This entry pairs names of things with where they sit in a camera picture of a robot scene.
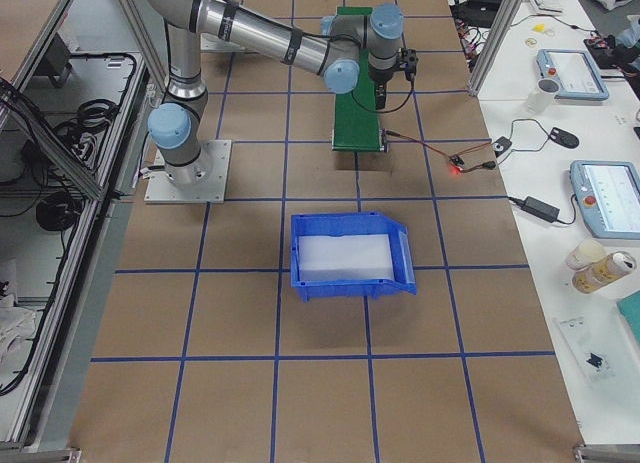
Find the far teach pendant tablet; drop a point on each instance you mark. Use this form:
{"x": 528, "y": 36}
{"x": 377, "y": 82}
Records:
{"x": 575, "y": 72}

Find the white mug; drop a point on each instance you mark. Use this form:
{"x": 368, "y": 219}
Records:
{"x": 542, "y": 96}

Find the black round puck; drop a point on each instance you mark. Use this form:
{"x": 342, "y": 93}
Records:
{"x": 564, "y": 138}

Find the blue plastic bin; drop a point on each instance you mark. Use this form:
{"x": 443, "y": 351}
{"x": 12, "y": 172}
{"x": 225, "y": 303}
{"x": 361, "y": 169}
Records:
{"x": 359, "y": 223}

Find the beverage can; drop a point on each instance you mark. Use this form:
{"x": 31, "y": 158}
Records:
{"x": 605, "y": 271}

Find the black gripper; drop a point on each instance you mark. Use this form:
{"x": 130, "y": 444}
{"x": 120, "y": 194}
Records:
{"x": 379, "y": 81}

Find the small red-lit circuit board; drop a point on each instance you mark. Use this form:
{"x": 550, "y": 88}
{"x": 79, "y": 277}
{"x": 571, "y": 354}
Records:
{"x": 456, "y": 164}

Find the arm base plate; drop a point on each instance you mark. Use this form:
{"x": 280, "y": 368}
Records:
{"x": 202, "y": 181}
{"x": 212, "y": 44}

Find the teach pendant tablet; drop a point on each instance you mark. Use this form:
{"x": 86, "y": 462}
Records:
{"x": 607, "y": 195}
{"x": 575, "y": 72}

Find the white foam sheet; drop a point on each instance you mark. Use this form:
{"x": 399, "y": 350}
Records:
{"x": 349, "y": 257}

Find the black power adapter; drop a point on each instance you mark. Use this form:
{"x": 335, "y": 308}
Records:
{"x": 540, "y": 209}

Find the near teach pendant tablet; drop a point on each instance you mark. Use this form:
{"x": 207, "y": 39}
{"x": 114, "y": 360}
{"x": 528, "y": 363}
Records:
{"x": 607, "y": 195}

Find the green conveyor belt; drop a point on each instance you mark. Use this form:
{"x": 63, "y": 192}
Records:
{"x": 356, "y": 128}

